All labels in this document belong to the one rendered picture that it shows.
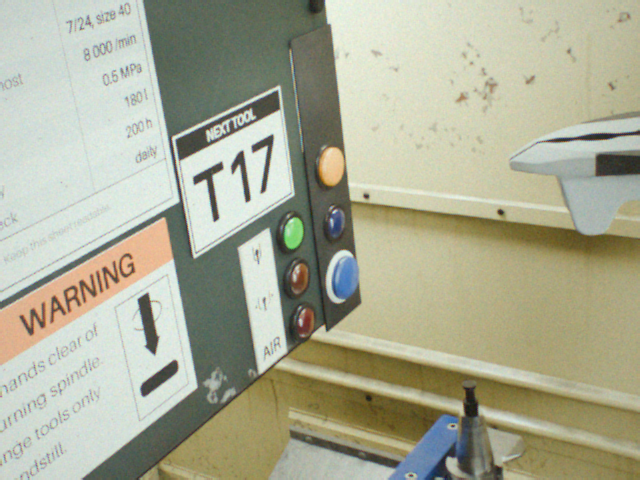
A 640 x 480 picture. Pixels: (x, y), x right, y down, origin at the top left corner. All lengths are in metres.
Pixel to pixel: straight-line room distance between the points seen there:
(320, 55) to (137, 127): 0.17
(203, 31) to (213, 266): 0.13
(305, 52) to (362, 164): 0.91
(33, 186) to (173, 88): 0.10
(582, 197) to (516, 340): 0.90
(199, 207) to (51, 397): 0.13
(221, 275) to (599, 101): 0.84
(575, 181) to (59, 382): 0.33
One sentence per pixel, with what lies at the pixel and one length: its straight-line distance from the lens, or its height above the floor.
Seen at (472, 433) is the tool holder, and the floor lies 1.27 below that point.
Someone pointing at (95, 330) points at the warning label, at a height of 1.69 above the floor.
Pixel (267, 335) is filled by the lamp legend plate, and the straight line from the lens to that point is 0.63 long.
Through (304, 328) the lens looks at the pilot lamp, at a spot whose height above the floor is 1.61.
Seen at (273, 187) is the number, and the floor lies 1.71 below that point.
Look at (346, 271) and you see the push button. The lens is 0.68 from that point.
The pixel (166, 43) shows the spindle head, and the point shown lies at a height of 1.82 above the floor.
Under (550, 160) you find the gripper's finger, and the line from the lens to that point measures 0.64.
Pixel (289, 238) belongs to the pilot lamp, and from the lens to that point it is 0.62.
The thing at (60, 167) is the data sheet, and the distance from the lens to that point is 0.48.
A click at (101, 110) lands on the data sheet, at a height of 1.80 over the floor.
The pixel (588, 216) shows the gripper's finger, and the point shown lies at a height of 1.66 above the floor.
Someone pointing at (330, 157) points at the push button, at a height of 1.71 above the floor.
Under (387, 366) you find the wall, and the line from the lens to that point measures 1.69.
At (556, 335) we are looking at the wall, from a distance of 1.51.
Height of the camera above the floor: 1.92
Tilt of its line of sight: 24 degrees down
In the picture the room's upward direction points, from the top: 7 degrees counter-clockwise
